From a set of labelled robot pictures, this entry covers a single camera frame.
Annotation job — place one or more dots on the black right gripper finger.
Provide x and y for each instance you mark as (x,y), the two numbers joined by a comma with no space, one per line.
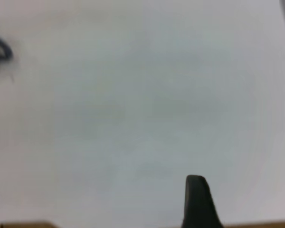
(198,204)

